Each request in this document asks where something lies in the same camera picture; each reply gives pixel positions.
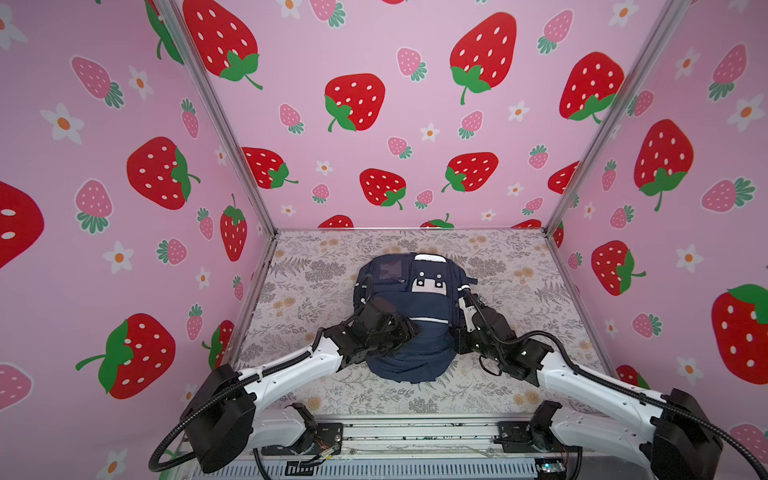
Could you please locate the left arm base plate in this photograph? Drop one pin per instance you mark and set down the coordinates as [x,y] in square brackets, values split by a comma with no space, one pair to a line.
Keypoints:
[325,439]

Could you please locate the aluminium front rail frame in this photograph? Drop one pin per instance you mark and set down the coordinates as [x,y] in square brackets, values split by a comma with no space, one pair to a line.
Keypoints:
[408,448]

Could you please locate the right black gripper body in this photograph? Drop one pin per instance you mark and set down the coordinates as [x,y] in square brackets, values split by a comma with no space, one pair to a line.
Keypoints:
[467,341]

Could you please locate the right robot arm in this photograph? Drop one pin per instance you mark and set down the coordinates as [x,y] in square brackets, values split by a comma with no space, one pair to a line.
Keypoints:
[666,433]

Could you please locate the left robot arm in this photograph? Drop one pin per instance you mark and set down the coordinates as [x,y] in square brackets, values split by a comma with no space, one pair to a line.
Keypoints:
[218,425]

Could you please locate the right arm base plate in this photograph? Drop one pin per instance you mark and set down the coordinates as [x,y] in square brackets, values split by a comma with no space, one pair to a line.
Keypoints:
[520,437]

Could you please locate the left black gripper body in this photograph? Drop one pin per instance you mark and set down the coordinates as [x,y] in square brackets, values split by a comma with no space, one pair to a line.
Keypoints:
[395,327]

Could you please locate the navy blue student backpack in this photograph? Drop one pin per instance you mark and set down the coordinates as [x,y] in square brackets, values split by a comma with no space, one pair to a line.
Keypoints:
[424,290]

